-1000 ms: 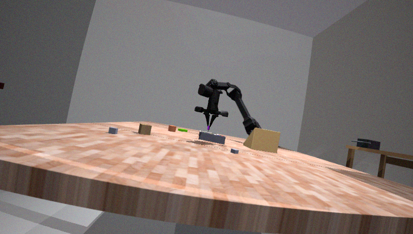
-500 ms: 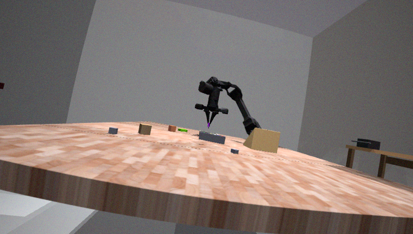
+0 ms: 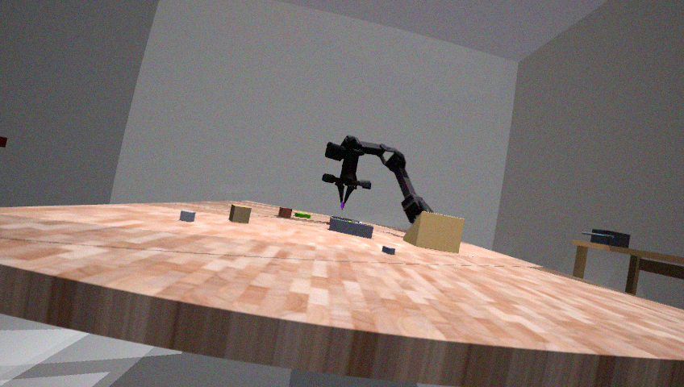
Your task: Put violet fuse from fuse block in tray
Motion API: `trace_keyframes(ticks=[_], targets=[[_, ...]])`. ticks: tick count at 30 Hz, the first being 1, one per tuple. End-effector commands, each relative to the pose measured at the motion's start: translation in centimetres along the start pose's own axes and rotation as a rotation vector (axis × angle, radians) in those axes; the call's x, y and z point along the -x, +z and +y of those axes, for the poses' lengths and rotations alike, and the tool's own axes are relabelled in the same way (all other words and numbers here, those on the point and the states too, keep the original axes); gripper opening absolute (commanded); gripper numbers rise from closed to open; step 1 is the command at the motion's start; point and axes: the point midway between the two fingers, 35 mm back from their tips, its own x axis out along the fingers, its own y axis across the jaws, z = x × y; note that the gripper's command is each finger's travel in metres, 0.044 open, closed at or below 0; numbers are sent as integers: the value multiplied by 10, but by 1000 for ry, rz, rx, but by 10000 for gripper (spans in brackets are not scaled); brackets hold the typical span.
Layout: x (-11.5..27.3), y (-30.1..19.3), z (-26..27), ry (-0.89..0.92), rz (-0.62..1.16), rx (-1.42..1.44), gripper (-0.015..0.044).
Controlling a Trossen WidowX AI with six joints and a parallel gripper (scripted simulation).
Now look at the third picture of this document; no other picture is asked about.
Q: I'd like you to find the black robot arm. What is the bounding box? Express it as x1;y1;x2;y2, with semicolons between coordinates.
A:
325;135;434;225

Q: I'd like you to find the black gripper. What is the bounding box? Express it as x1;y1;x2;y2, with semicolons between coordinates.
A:
322;162;371;204

